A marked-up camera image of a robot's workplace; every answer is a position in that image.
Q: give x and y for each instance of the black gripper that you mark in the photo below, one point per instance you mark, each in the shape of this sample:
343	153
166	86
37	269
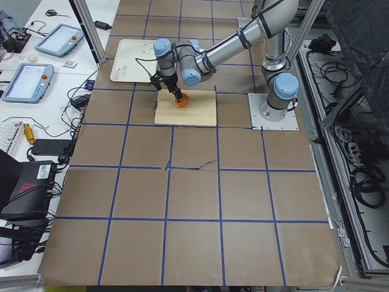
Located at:
169	81

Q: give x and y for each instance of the orange fruit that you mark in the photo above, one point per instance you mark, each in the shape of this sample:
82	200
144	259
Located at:
183	101

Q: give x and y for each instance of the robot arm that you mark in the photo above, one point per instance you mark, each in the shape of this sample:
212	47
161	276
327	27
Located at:
185	61

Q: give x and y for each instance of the cream bear tray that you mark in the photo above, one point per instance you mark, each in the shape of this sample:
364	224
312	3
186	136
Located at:
134	61

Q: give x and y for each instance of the bamboo cutting board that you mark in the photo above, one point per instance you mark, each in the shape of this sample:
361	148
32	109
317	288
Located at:
200	110

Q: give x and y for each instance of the black power adapter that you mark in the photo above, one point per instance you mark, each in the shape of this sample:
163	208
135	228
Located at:
102	25

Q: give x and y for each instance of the upper blue teach pendant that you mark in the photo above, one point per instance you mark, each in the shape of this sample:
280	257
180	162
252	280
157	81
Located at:
60	41

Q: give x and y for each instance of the blue teach pendant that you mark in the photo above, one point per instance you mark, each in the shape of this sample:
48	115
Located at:
60	41
29	83

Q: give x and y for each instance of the black flat power brick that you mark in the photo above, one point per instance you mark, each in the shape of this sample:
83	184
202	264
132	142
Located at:
50	147

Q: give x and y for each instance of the lower blue teach pendant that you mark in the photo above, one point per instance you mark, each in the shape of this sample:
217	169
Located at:
29	83

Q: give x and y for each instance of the black scissors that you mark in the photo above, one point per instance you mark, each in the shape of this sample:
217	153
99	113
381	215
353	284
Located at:
52	13

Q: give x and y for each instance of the gold cylindrical tool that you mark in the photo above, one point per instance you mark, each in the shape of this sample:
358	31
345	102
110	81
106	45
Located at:
29	134

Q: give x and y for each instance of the white keyboard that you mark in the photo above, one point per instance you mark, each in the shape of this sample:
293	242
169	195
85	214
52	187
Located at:
10	134

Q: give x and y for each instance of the black computer box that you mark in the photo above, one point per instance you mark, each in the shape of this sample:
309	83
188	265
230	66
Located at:
25	189

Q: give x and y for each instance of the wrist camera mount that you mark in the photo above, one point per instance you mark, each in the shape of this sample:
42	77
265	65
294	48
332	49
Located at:
156	80

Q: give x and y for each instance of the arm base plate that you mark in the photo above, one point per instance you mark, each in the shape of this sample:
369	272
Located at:
263	117

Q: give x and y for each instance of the aluminium frame post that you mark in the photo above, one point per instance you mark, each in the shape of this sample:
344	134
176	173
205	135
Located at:
84	18

